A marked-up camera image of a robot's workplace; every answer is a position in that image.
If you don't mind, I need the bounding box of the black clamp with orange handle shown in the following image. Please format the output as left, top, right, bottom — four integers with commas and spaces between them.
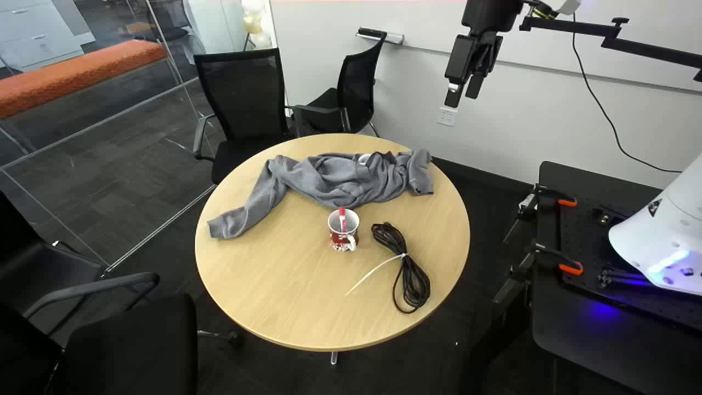
502, 185, 582, 246
492, 241, 589, 307

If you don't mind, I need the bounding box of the black perforated breadboard plate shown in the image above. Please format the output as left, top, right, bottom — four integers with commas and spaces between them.
555, 196, 702, 334

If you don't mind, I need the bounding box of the grey cloth garment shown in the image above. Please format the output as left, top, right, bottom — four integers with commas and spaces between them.
206, 147, 440, 241

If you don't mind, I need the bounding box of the black camera mount boom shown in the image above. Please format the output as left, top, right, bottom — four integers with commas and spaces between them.
519, 13, 702, 84

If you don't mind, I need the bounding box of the black mesh office chair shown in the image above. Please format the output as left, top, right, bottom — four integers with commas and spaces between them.
192, 46, 294, 187
0, 191, 163, 324
288, 28, 390, 140
0, 292, 202, 395

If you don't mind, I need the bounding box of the thin black hanging cable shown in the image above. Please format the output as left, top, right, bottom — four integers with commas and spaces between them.
568, 27, 684, 177

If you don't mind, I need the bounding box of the white zip tie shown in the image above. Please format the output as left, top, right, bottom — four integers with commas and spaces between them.
342, 250, 409, 299

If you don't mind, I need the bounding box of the black robot mounting cart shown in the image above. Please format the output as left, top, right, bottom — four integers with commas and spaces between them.
530, 160, 702, 395

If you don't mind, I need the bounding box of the coiled black cable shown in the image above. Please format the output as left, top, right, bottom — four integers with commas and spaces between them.
370, 220, 435, 316

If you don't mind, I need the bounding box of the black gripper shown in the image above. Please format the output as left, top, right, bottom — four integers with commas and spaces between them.
444, 0, 528, 112

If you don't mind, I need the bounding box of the red and white patterned mug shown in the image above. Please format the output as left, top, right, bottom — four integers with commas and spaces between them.
326, 207, 362, 254

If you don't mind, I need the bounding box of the orange upholstered bench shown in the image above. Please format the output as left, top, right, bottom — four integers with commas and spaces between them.
0, 36, 172, 121

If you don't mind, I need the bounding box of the white wall outlet plate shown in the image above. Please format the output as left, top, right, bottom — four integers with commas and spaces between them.
436, 106, 461, 130

